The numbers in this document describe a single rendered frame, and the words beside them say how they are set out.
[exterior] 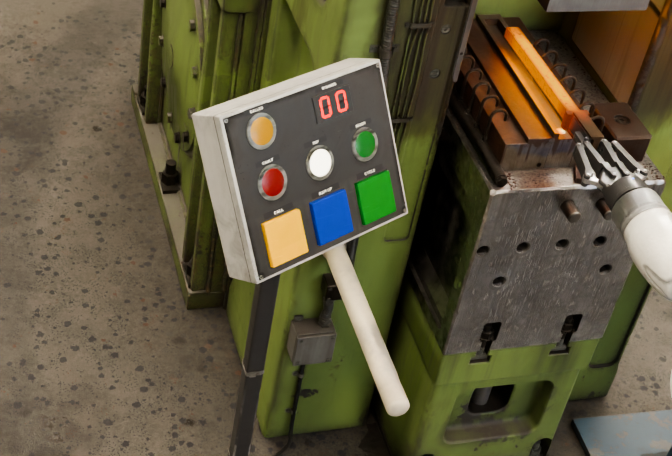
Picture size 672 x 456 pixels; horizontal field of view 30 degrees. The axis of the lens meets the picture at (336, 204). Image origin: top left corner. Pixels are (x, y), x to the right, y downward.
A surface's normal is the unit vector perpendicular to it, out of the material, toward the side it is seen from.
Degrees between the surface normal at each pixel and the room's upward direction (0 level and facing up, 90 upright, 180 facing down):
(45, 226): 0
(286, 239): 60
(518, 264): 90
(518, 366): 90
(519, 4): 90
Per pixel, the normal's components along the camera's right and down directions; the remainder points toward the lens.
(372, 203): 0.64, 0.11
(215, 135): -0.75, 0.33
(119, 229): 0.15, -0.76
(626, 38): -0.95, 0.06
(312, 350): 0.27, 0.65
